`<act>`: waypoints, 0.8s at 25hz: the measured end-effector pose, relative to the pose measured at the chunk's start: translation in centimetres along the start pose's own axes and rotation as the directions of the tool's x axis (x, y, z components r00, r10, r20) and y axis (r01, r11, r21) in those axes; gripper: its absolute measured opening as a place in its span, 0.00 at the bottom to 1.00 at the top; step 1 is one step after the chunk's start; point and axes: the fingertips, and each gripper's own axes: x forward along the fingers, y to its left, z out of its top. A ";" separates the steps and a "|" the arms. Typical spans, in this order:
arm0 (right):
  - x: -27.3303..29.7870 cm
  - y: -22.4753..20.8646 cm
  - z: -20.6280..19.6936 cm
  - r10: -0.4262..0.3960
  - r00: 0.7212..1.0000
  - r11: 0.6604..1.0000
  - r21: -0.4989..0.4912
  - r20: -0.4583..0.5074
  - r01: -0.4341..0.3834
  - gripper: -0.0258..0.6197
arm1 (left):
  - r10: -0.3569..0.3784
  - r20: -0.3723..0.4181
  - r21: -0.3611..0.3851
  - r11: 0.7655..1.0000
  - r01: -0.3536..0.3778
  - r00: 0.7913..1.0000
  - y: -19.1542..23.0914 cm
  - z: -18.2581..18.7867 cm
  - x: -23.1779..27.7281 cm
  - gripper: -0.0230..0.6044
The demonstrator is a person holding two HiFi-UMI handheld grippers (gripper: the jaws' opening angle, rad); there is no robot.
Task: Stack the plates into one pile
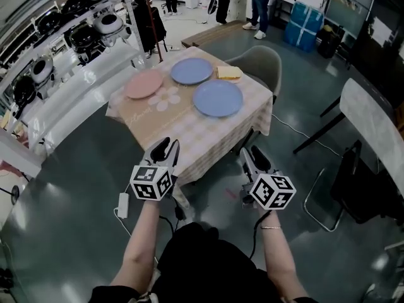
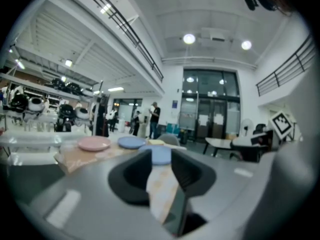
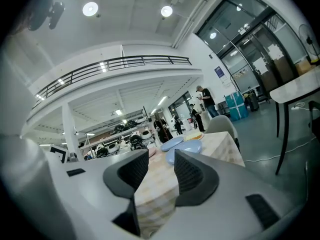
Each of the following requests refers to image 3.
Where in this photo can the round ceiling lamp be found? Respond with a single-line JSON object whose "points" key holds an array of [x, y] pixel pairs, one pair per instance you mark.
{"points": [[90, 8], [166, 10]]}

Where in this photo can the row of black white helmets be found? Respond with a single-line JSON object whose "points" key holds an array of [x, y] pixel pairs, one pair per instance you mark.
{"points": [[140, 134]]}

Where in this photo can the white marble table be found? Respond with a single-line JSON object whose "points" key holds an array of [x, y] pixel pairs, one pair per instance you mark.
{"points": [[297, 86]]}

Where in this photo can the blue wall poster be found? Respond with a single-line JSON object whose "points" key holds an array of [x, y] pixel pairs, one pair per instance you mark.
{"points": [[219, 72]]}

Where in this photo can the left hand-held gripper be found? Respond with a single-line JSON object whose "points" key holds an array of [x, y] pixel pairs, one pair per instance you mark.
{"points": [[59, 154]]}

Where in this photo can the white power strip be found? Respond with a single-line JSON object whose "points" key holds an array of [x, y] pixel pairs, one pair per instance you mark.
{"points": [[296, 107]]}

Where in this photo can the big blue plate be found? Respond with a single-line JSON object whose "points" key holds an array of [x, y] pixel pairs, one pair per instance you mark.
{"points": [[172, 144], [190, 147]]}

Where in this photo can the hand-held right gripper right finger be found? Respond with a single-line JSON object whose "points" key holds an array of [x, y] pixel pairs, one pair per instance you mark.
{"points": [[195, 181]]}

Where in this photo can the white metal shelving rack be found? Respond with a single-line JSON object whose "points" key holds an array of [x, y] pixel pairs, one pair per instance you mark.
{"points": [[125, 139]]}

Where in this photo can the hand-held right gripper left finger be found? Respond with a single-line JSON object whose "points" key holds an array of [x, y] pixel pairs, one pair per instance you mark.
{"points": [[125, 176]]}

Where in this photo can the black head-worn camera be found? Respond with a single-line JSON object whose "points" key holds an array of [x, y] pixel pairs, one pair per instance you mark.
{"points": [[53, 12]]}

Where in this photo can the grey shell chair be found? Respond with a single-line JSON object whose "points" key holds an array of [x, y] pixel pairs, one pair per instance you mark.
{"points": [[220, 125]]}

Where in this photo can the yellow sponge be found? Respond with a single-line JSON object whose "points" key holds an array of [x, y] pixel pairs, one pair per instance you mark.
{"points": [[193, 135]]}

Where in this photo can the cardboard boxes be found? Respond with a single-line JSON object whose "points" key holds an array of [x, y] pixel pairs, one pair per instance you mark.
{"points": [[303, 67]]}

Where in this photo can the black balcony railing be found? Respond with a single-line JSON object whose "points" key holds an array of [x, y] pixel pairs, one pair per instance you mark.
{"points": [[108, 65]]}

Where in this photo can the black chair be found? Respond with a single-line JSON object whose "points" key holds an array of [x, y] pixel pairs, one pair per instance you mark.
{"points": [[314, 114]]}

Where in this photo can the teal wrapped box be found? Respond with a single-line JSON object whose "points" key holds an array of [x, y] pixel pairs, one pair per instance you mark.
{"points": [[236, 106]]}

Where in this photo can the black standing fan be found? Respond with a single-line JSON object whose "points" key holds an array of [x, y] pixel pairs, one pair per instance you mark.
{"points": [[308, 40]]}

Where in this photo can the glass entrance doors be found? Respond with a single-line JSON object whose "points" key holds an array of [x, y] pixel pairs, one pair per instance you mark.
{"points": [[250, 46]]}

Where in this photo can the black suitcase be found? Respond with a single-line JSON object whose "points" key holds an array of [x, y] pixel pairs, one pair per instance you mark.
{"points": [[253, 101]]}

